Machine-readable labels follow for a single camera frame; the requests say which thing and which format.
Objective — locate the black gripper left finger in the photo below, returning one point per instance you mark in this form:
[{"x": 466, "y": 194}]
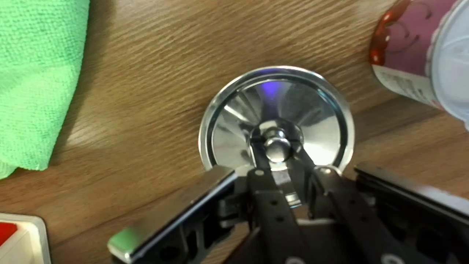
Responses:
[{"x": 129, "y": 244}]

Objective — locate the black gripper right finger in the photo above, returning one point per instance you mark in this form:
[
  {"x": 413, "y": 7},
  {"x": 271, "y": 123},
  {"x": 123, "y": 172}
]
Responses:
[{"x": 423, "y": 216}]

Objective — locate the silver lid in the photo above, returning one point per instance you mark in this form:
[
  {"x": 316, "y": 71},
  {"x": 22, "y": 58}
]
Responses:
[{"x": 300, "y": 105}]

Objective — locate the white red box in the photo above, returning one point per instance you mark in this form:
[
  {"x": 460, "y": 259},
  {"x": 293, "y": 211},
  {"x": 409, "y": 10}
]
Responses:
[{"x": 23, "y": 240}]

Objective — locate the red can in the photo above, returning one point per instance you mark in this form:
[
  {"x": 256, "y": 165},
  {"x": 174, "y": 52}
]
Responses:
[{"x": 419, "y": 49}]

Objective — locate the green cloth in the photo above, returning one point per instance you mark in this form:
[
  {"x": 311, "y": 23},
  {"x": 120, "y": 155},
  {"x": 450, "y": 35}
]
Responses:
[{"x": 41, "y": 52}]

